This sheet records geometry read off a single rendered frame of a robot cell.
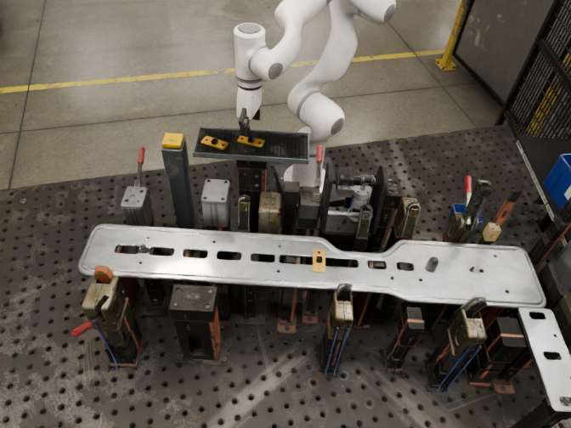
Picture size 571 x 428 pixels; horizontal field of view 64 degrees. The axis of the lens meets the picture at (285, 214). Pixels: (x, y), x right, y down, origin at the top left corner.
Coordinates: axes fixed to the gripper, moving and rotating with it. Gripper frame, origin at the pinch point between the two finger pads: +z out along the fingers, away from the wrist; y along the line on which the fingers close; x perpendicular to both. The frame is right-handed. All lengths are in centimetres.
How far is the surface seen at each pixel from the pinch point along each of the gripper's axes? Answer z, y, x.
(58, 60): 123, -175, -238
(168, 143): 6.6, 10.1, -24.2
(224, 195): 11.7, 21.3, -0.6
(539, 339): 23, 33, 96
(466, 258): 23, 11, 75
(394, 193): 11, 3, 49
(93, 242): 23, 44, -35
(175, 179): 22.2, 10.7, -23.8
